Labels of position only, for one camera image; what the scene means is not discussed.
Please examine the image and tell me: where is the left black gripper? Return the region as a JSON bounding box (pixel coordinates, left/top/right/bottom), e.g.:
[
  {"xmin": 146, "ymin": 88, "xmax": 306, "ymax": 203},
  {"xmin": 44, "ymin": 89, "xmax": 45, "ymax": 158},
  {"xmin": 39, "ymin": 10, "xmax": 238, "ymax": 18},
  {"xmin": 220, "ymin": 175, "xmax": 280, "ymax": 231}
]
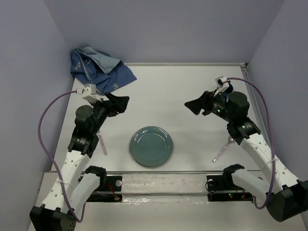
[{"xmin": 88, "ymin": 92, "xmax": 129, "ymax": 134}]

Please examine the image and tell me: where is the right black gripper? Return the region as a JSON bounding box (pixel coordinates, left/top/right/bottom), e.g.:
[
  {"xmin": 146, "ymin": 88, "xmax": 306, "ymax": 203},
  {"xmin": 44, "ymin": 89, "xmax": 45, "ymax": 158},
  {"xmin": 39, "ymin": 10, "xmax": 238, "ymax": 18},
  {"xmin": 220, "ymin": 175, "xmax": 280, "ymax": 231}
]
[{"xmin": 184, "ymin": 89, "xmax": 234, "ymax": 123}]

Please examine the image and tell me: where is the blue cloth placemat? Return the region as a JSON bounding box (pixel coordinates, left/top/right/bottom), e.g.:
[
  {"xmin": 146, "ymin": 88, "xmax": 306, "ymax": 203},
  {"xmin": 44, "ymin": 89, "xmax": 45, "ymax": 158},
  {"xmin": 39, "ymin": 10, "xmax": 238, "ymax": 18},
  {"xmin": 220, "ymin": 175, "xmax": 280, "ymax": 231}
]
[{"xmin": 70, "ymin": 46, "xmax": 137, "ymax": 95}]

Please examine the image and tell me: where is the pink handled fork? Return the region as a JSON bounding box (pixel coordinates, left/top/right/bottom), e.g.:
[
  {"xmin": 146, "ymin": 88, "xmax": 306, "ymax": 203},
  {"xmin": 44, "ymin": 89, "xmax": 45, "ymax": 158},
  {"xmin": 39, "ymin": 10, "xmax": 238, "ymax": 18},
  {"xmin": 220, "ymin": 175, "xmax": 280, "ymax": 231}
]
[{"xmin": 97, "ymin": 132, "xmax": 107, "ymax": 155}]

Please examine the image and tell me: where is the pink handled spoon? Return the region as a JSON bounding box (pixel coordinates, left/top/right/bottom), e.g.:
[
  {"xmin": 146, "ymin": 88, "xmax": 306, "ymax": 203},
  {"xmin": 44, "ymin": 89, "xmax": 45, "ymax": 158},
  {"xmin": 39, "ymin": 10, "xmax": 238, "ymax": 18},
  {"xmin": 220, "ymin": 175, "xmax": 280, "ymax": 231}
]
[{"xmin": 212, "ymin": 136, "xmax": 235, "ymax": 163}]

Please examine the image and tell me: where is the green ceramic plate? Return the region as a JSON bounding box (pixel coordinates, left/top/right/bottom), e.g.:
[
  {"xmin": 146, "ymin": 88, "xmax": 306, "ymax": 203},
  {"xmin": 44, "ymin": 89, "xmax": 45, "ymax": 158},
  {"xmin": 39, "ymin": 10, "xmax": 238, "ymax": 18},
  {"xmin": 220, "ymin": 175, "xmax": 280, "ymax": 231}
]
[{"xmin": 129, "ymin": 126, "xmax": 173, "ymax": 168}]

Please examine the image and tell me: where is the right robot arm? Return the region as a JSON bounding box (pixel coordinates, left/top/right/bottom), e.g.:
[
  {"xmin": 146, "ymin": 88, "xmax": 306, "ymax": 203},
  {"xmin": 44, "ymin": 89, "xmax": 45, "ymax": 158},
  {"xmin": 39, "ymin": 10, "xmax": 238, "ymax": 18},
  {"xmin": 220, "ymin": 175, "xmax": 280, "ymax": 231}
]
[{"xmin": 184, "ymin": 91, "xmax": 308, "ymax": 222}]

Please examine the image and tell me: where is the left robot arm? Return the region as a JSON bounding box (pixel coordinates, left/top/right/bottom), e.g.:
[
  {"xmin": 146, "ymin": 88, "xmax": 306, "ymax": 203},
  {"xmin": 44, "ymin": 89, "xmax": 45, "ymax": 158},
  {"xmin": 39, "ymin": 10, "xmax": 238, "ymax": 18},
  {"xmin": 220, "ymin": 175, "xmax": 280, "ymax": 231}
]
[{"xmin": 29, "ymin": 90, "xmax": 129, "ymax": 231}]

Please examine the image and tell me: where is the white foam strip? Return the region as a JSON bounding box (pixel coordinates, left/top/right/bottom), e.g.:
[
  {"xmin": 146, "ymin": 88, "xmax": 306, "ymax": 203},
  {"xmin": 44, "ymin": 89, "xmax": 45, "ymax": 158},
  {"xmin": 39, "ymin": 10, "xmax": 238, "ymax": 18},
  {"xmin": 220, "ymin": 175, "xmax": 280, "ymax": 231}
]
[{"xmin": 121, "ymin": 174, "xmax": 207, "ymax": 195}]

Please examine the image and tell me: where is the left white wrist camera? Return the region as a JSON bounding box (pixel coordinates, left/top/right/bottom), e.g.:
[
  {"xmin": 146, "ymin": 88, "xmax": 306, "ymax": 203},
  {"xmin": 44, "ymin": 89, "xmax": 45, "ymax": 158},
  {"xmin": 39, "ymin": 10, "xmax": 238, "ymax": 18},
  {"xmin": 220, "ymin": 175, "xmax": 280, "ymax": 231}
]
[{"xmin": 76, "ymin": 84, "xmax": 101, "ymax": 103}]

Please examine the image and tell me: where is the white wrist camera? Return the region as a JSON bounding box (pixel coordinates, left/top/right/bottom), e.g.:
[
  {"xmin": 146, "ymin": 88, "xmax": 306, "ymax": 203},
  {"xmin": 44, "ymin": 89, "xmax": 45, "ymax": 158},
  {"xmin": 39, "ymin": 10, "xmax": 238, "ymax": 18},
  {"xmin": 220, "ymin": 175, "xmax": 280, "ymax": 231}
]
[
  {"xmin": 76, "ymin": 84, "xmax": 101, "ymax": 103},
  {"xmin": 215, "ymin": 77, "xmax": 229, "ymax": 95}
]

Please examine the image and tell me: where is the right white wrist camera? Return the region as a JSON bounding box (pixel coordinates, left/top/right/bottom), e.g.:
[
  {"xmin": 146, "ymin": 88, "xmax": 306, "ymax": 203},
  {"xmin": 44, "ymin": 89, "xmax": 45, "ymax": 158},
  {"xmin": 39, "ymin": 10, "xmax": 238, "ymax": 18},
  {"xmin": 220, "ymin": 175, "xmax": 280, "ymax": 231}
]
[{"xmin": 215, "ymin": 77, "xmax": 229, "ymax": 95}]

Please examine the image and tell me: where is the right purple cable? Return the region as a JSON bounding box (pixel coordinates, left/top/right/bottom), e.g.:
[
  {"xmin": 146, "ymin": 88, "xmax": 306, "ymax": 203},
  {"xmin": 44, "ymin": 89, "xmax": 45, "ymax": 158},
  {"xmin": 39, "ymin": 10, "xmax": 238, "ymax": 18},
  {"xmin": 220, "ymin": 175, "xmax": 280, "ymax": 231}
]
[{"xmin": 227, "ymin": 77, "xmax": 276, "ymax": 209}]

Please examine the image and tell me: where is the purple cable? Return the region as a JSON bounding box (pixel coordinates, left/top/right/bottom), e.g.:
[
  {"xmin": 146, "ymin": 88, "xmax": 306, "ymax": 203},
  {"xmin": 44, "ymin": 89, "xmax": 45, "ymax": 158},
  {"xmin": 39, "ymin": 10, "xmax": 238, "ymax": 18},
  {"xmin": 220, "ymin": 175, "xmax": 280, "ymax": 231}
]
[
  {"xmin": 38, "ymin": 90, "xmax": 87, "ymax": 222},
  {"xmin": 227, "ymin": 77, "xmax": 276, "ymax": 209}
]

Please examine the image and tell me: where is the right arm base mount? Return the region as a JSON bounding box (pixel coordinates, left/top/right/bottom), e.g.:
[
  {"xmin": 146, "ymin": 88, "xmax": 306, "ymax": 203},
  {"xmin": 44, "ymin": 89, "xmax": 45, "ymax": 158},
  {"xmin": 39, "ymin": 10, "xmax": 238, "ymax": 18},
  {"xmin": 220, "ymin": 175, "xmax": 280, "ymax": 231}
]
[{"xmin": 205, "ymin": 175, "xmax": 253, "ymax": 202}]

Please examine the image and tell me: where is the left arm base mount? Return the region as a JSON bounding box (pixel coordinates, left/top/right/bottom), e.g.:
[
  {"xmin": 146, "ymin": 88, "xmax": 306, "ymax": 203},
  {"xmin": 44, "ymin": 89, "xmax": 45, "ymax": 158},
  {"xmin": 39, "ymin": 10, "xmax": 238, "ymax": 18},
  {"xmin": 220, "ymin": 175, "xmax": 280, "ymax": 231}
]
[{"xmin": 87, "ymin": 175, "xmax": 123, "ymax": 203}]

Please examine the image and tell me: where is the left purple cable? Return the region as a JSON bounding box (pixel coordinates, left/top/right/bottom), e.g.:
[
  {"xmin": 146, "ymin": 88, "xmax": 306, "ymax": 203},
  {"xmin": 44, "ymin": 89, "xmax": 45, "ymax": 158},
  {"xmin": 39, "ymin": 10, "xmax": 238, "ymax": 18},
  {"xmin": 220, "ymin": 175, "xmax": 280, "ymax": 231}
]
[{"xmin": 38, "ymin": 90, "xmax": 87, "ymax": 222}]

